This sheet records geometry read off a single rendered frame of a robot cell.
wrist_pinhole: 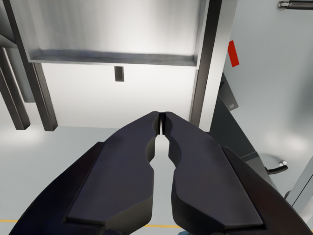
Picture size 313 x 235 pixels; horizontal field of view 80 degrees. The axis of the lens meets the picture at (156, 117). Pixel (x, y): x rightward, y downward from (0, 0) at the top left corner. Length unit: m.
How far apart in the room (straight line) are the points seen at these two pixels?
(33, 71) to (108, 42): 0.13
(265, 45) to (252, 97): 0.34
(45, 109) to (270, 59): 1.28
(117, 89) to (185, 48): 0.14
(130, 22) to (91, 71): 0.11
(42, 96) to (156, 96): 0.20
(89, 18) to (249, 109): 1.32
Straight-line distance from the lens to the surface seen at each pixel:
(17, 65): 0.41
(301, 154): 2.00
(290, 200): 1.50
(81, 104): 0.39
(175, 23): 0.32
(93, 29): 0.34
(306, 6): 1.32
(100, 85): 0.36
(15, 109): 0.43
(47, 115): 0.41
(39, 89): 0.39
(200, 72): 0.32
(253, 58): 1.37
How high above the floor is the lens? 1.20
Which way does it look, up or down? 59 degrees down
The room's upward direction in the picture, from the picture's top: 179 degrees counter-clockwise
